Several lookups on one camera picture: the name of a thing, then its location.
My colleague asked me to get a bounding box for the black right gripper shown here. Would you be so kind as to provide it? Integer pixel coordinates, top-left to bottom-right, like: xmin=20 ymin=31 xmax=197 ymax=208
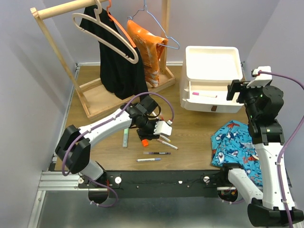
xmin=227 ymin=78 xmax=268 ymax=119

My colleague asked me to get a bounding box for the white marker yellow cap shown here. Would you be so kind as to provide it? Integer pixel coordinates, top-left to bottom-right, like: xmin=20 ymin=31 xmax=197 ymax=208
xmin=160 ymin=135 xmax=171 ymax=142

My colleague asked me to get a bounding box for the brown top drawer pull tab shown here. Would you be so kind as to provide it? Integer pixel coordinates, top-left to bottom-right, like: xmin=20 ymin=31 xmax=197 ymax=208
xmin=211 ymin=105 xmax=218 ymax=112

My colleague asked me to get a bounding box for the white three-drawer organizer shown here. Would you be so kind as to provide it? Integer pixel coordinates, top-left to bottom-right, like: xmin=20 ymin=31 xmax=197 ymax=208
xmin=179 ymin=46 xmax=243 ymax=113

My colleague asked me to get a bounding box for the white marker pink cap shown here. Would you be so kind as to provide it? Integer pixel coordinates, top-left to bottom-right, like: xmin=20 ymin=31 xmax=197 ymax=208
xmin=192 ymin=92 xmax=218 ymax=98

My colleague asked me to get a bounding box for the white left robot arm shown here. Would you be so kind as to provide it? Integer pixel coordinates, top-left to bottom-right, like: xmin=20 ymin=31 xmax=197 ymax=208
xmin=55 ymin=96 xmax=161 ymax=188

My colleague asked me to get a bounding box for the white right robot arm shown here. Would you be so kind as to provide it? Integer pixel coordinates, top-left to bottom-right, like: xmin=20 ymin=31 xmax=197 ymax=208
xmin=218 ymin=80 xmax=304 ymax=227

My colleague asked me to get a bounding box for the black orange highlighter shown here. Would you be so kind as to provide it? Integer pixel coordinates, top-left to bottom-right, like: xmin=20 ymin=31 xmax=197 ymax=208
xmin=142 ymin=139 xmax=149 ymax=147

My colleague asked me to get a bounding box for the green transparent highlighter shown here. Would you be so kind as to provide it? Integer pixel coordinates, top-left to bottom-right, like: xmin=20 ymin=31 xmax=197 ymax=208
xmin=122 ymin=128 xmax=129 ymax=148

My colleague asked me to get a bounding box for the purple dark marker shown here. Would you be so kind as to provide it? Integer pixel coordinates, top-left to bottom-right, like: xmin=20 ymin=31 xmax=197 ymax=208
xmin=143 ymin=152 xmax=171 ymax=155

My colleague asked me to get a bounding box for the white marker lilac cap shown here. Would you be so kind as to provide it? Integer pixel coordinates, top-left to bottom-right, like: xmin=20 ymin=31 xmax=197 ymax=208
xmin=136 ymin=158 xmax=161 ymax=162

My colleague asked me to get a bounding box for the white marker peach cap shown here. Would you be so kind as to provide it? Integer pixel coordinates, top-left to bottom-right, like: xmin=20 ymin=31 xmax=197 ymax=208
xmin=157 ymin=139 xmax=178 ymax=150

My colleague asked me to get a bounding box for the blue shark print cloth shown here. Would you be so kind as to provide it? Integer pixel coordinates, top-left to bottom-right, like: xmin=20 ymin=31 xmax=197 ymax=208
xmin=211 ymin=120 xmax=263 ymax=187

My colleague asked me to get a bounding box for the black garment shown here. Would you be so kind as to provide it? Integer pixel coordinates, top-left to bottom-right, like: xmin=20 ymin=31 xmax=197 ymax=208
xmin=79 ymin=4 xmax=150 ymax=100

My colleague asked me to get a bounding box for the wooden clothes rack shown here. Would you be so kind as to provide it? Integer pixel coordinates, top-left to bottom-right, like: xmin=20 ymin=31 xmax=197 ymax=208
xmin=29 ymin=0 xmax=177 ymax=119

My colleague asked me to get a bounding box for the orange tie-dye garment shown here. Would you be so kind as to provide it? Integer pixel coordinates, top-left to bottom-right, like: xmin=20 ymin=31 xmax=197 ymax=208
xmin=127 ymin=20 xmax=168 ymax=87

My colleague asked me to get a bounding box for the orange plastic hanger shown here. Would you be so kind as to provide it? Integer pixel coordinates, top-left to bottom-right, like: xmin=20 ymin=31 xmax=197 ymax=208
xmin=106 ymin=0 xmax=136 ymax=48

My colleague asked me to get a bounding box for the beige wooden hanger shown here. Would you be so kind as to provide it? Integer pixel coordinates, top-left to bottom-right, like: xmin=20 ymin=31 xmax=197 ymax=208
xmin=72 ymin=0 xmax=140 ymax=64

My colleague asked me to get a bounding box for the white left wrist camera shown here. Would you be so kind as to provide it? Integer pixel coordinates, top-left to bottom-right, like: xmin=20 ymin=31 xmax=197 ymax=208
xmin=153 ymin=120 xmax=172 ymax=136

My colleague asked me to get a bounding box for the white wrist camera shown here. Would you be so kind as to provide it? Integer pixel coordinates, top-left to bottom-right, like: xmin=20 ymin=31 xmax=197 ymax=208
xmin=246 ymin=66 xmax=272 ymax=88
xmin=153 ymin=120 xmax=172 ymax=136

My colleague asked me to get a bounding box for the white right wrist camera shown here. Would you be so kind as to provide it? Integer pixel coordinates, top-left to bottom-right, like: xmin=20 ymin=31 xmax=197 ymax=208
xmin=246 ymin=66 xmax=272 ymax=88

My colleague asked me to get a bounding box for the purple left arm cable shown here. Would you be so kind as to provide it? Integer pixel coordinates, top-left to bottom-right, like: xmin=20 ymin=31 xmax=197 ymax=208
xmin=61 ymin=92 xmax=175 ymax=208

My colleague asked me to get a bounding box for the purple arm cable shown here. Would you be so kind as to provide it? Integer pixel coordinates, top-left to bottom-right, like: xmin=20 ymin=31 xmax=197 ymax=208
xmin=222 ymin=70 xmax=304 ymax=228
xmin=61 ymin=92 xmax=175 ymax=208

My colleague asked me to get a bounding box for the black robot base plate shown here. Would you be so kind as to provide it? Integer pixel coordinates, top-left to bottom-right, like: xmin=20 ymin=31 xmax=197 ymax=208
xmin=78 ymin=170 xmax=238 ymax=202

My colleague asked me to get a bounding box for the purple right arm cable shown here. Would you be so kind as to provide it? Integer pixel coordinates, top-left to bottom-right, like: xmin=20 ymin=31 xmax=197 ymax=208
xmin=222 ymin=70 xmax=304 ymax=228

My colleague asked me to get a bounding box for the aluminium frame rail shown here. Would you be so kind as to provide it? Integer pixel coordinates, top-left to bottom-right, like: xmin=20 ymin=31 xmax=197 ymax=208
xmin=29 ymin=171 xmax=254 ymax=228

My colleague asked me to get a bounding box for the blue wire hanger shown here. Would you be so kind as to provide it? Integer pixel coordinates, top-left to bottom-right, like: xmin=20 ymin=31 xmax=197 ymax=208
xmin=127 ymin=0 xmax=181 ymax=50

